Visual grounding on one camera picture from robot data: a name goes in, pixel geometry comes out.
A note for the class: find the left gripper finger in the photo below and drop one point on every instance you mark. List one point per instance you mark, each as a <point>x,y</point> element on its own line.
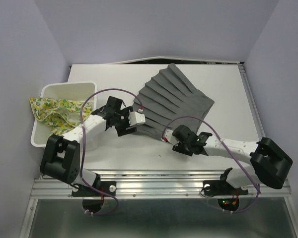
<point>126,111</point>
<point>125,130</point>

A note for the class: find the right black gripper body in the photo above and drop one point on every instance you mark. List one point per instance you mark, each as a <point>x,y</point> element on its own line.
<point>184,145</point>

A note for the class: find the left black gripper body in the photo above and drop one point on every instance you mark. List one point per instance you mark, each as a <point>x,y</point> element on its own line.
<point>121,120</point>

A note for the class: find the grey pleated skirt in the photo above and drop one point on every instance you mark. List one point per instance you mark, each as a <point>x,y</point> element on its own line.
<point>171,98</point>

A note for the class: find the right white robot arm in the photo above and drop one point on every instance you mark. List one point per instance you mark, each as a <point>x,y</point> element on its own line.
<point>258,162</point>

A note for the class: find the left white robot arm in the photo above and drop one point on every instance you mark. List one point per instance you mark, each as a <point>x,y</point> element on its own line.
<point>63,154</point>

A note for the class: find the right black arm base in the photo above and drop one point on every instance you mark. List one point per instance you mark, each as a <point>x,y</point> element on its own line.
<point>213,188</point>

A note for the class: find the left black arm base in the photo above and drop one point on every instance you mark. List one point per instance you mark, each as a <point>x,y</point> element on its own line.
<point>98,201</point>

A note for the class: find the white plastic bin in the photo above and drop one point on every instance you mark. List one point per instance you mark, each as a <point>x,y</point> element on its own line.
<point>70,91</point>

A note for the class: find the yellow floral skirt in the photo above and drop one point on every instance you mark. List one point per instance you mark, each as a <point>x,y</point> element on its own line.
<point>60,115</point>

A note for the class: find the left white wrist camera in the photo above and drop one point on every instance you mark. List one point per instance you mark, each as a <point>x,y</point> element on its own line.
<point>136,118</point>

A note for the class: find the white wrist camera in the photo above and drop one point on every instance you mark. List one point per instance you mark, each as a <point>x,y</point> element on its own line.
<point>136,118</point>
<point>169,138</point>

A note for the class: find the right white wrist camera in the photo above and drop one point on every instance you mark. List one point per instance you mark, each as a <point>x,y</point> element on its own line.
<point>169,138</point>

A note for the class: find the aluminium mounting rail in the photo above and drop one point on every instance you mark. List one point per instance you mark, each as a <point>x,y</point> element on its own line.
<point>135,184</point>

